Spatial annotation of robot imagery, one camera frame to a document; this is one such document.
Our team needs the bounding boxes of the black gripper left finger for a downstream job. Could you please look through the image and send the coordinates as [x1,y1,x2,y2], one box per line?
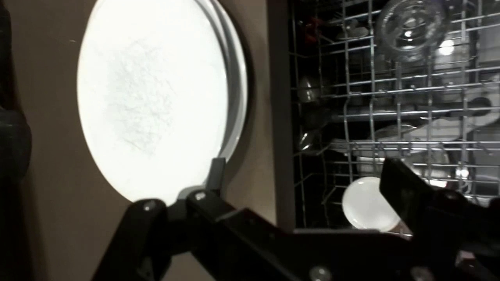
[92,158,294,281]

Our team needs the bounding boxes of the white round plate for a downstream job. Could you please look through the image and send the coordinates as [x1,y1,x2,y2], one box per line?
[77,0,231,206]
[216,0,250,164]
[205,0,242,164]

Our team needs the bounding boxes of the white ceramic mug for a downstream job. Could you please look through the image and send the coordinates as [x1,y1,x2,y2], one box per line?
[341,175,403,235]

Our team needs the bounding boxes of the stainless dishwasher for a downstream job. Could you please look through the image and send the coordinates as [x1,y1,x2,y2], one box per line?
[266,0,500,235]

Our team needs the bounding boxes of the clear drinking glass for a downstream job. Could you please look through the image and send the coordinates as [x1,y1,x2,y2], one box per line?
[373,0,452,63]

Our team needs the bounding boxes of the grey wire dishwasher rack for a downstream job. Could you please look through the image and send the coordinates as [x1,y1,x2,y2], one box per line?
[287,0,500,231]

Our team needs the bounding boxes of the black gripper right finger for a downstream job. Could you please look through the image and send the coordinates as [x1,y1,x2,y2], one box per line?
[380,155,500,281]

